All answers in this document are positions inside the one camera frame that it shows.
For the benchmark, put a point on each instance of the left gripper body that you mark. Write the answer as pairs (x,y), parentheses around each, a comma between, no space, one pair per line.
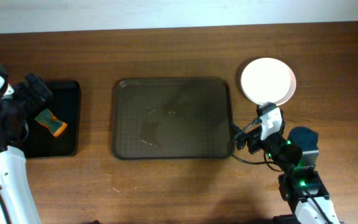
(37,93)

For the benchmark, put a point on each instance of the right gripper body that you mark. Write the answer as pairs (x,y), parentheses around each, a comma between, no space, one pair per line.
(253,140)

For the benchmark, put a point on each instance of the green and orange sponge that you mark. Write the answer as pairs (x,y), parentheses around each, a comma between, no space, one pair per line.
(48,120)

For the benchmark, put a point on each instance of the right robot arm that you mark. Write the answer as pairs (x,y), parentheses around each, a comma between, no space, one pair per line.
(294,158)

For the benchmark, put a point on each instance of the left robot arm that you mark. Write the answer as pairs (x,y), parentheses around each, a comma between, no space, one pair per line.
(16,201)

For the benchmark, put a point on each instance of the brown plastic serving tray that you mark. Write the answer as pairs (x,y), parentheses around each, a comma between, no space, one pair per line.
(171,118)

